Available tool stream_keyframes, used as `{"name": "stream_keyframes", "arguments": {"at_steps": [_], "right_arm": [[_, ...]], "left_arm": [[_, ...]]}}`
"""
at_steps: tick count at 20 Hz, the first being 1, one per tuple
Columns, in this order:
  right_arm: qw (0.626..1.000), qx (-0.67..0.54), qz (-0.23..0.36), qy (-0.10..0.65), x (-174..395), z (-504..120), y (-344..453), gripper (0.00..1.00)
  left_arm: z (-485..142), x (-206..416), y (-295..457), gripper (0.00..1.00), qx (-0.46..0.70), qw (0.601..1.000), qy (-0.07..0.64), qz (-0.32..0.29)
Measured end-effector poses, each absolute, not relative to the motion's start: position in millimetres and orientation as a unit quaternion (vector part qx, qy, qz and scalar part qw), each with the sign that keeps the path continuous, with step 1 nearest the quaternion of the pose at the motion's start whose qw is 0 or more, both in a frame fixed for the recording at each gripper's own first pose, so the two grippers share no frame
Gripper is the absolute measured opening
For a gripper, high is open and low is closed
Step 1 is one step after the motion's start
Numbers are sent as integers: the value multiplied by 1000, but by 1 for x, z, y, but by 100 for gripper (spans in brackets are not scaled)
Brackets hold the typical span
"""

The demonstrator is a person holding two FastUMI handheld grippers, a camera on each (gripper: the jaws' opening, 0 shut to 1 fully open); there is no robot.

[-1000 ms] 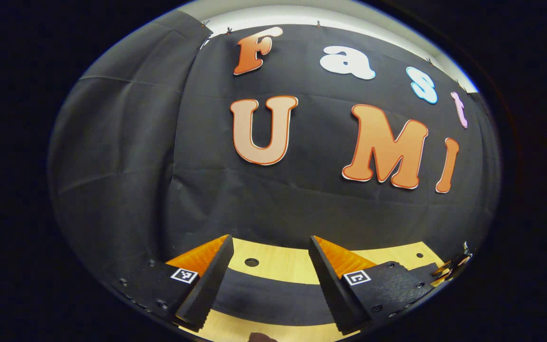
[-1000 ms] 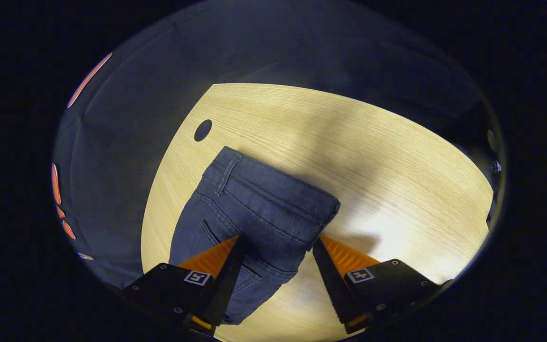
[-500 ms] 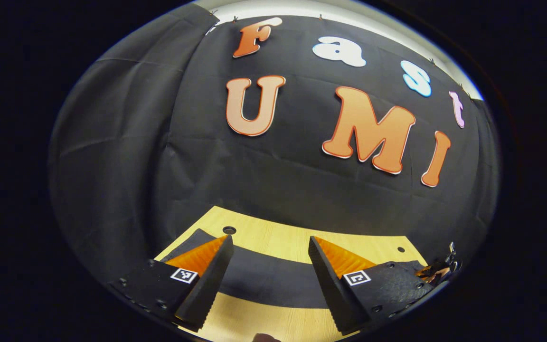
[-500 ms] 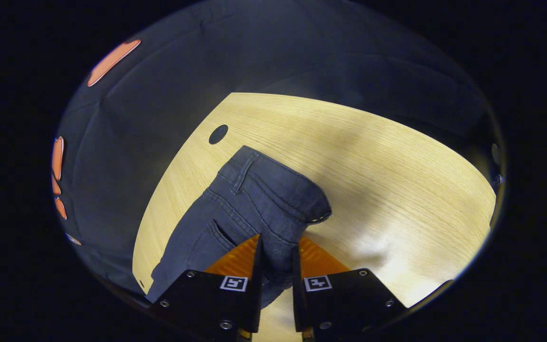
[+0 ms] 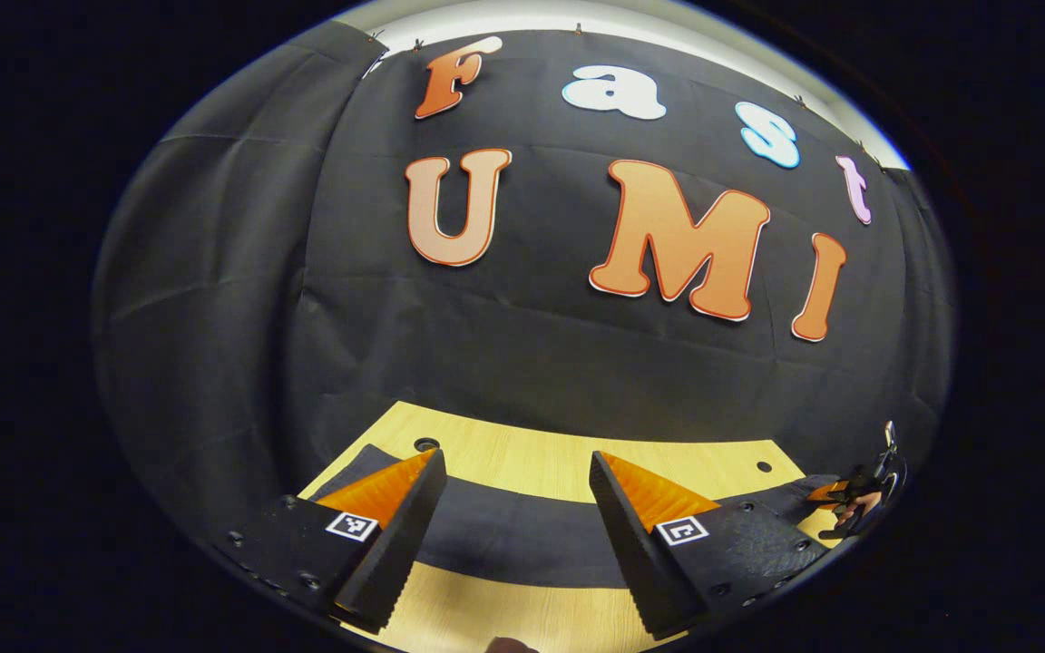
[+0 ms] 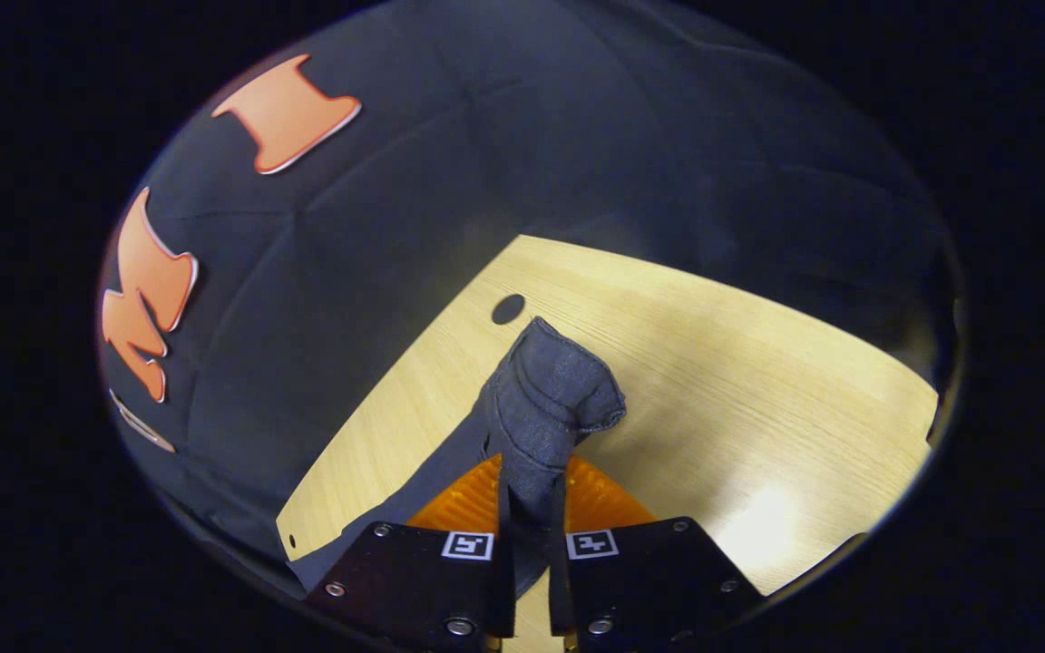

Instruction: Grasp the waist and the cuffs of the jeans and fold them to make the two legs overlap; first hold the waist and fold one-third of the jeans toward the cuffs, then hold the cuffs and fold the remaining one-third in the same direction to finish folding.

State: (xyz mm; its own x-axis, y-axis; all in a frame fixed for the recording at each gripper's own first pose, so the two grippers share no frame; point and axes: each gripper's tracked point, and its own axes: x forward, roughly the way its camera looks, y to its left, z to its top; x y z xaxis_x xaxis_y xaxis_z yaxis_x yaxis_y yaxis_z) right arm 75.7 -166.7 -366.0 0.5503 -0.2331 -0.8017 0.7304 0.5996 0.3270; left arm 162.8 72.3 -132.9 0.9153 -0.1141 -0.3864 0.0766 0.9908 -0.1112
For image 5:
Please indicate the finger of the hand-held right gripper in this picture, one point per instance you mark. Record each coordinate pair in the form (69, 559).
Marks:
(831, 492)

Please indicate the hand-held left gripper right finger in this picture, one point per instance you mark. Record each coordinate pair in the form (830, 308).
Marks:
(636, 562)

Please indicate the dark grey jeans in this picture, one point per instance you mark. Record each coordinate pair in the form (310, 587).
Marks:
(504, 535)

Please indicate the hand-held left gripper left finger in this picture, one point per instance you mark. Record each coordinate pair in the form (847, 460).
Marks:
(400, 553)

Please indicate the black backdrop cloth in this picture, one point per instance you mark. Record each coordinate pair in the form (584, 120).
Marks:
(532, 345)

